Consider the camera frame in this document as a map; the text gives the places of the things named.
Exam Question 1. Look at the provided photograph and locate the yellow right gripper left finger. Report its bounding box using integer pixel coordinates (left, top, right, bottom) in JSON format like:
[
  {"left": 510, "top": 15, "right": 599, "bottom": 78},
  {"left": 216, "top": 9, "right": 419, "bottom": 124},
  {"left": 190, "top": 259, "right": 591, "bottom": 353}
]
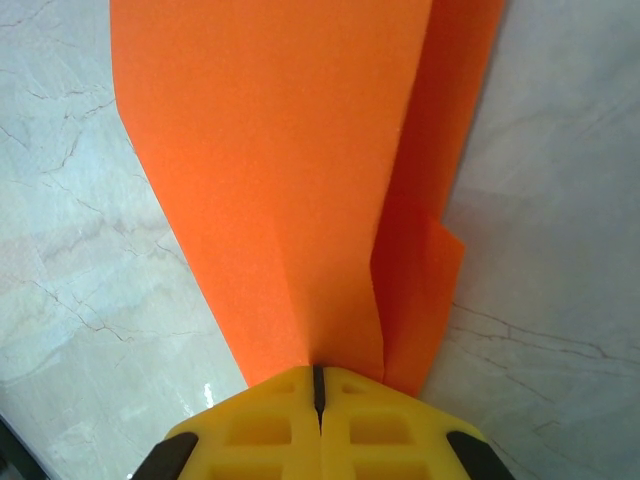
[{"left": 134, "top": 366, "right": 322, "bottom": 480}]

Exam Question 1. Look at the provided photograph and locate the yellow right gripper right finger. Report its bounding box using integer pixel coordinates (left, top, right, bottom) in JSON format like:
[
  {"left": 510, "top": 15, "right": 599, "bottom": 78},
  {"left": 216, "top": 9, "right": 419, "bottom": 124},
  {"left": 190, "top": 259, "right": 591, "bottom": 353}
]
[{"left": 319, "top": 366, "right": 509, "bottom": 480}]

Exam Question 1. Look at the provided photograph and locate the orange paper sheet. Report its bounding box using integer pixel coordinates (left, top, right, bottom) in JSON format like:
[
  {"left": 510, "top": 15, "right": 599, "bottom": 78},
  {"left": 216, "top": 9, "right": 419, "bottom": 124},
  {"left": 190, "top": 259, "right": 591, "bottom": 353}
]
[{"left": 108, "top": 0, "right": 505, "bottom": 399}]

